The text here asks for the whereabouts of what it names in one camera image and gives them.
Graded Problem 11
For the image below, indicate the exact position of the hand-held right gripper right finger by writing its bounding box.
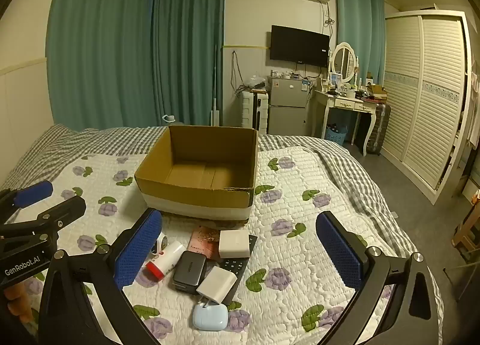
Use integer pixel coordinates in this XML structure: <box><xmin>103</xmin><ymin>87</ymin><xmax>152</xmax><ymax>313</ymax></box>
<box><xmin>316</xmin><ymin>211</ymin><xmax>445</xmax><ymax>345</ymax></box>

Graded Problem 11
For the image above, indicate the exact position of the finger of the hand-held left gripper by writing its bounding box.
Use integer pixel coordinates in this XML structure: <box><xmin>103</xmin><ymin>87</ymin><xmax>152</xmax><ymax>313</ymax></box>
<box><xmin>0</xmin><ymin>196</ymin><xmax>88</xmax><ymax>252</ymax></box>
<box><xmin>0</xmin><ymin>180</ymin><xmax>54</xmax><ymax>224</ymax></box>

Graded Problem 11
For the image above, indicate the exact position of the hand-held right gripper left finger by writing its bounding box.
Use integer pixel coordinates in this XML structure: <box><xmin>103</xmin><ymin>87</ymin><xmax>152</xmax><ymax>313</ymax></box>
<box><xmin>37</xmin><ymin>207</ymin><xmax>164</xmax><ymax>345</ymax></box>

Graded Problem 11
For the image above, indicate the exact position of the small white round gadget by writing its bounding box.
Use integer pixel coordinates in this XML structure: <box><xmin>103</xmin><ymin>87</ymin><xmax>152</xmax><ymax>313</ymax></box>
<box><xmin>152</xmin><ymin>233</ymin><xmax>168</xmax><ymax>256</ymax></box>

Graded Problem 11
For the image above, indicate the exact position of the white bottle with red cap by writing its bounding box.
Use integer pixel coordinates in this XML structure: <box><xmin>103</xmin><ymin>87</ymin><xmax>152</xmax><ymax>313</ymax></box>
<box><xmin>145</xmin><ymin>241</ymin><xmax>187</xmax><ymax>281</ymax></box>

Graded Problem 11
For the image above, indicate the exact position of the black rectangular case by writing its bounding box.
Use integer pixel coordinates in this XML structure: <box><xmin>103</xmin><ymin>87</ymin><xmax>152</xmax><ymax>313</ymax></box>
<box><xmin>172</xmin><ymin>251</ymin><xmax>208</xmax><ymax>295</ymax></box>

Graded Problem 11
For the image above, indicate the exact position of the white plug charger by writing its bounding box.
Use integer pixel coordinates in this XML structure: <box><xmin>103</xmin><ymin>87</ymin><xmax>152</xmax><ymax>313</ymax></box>
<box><xmin>196</xmin><ymin>266</ymin><xmax>239</xmax><ymax>306</ymax></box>

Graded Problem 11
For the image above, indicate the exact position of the white square power adapter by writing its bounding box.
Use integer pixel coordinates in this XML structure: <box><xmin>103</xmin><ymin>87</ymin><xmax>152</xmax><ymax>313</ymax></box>
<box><xmin>218</xmin><ymin>230</ymin><xmax>251</xmax><ymax>259</ymax></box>

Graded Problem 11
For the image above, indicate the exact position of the black remote control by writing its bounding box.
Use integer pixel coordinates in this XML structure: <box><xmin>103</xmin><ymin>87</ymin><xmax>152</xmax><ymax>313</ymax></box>
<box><xmin>215</xmin><ymin>234</ymin><xmax>259</xmax><ymax>304</ymax></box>

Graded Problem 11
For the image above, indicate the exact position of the light blue earbuds case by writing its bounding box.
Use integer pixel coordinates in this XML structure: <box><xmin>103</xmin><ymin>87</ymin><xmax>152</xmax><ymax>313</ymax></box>
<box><xmin>192</xmin><ymin>303</ymin><xmax>229</xmax><ymax>331</ymax></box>

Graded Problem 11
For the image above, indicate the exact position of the person's left hand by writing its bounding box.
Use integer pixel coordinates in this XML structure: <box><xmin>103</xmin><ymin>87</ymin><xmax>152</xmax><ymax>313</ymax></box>
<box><xmin>4</xmin><ymin>281</ymin><xmax>42</xmax><ymax>325</ymax></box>

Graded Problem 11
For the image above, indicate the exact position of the grey checkered bedsheet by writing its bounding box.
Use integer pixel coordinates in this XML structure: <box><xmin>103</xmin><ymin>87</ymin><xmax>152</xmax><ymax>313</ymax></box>
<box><xmin>0</xmin><ymin>124</ymin><xmax>417</xmax><ymax>252</ymax></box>

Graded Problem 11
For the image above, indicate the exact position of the blue plastic basket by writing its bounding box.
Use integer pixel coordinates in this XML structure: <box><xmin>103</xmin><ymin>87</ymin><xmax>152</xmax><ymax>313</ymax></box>
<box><xmin>324</xmin><ymin>125</ymin><xmax>349</xmax><ymax>143</ymax></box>

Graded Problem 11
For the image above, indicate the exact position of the wooden stool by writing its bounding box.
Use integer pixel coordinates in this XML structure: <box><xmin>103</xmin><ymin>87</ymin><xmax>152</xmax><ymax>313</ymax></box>
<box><xmin>452</xmin><ymin>214</ymin><xmax>480</xmax><ymax>252</ymax></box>

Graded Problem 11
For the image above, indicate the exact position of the dark suitcase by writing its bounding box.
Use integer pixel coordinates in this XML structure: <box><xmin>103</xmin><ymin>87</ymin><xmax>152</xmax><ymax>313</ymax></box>
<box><xmin>365</xmin><ymin>101</ymin><xmax>391</xmax><ymax>155</ymax></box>

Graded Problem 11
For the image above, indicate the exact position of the white dressing table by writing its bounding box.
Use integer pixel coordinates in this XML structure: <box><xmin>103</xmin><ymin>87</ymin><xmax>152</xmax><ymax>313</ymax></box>
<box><xmin>313</xmin><ymin>88</ymin><xmax>389</xmax><ymax>154</ymax></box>

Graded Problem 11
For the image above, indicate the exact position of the silver fridge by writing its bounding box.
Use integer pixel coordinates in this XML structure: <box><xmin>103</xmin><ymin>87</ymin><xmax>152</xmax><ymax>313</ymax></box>
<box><xmin>267</xmin><ymin>76</ymin><xmax>314</xmax><ymax>136</ymax></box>

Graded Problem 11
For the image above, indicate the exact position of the white mop pole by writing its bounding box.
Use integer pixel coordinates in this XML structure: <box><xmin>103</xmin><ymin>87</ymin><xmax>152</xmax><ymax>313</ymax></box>
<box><xmin>208</xmin><ymin>45</ymin><xmax>224</xmax><ymax>128</ymax></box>

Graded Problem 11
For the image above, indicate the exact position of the wide green curtain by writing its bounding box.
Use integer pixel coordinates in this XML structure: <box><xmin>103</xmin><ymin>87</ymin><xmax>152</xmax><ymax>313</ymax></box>
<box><xmin>46</xmin><ymin>0</ymin><xmax>158</xmax><ymax>132</ymax></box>

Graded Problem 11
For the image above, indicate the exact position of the white drawer cabinet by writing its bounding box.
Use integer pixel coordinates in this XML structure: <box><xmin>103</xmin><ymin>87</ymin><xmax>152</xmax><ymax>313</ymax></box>
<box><xmin>240</xmin><ymin>89</ymin><xmax>259</xmax><ymax>129</ymax></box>

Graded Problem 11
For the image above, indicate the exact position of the white louvered wardrobe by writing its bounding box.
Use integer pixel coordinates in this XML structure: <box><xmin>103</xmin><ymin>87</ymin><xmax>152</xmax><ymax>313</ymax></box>
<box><xmin>379</xmin><ymin>10</ymin><xmax>475</xmax><ymax>205</ymax></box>

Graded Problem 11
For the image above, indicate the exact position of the white oval mirror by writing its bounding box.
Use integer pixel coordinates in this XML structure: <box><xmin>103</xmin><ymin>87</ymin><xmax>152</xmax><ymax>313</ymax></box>
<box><xmin>329</xmin><ymin>42</ymin><xmax>359</xmax><ymax>85</ymax></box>

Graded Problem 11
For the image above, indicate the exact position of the light blue curtain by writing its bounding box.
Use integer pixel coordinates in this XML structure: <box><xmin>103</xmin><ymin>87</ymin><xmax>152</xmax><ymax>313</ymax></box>
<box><xmin>335</xmin><ymin>0</ymin><xmax>387</xmax><ymax>85</ymax></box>

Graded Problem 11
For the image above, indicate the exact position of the black wall television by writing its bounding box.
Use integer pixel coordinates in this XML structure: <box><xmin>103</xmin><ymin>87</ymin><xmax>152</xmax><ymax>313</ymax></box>
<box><xmin>270</xmin><ymin>25</ymin><xmax>331</xmax><ymax>67</ymax></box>

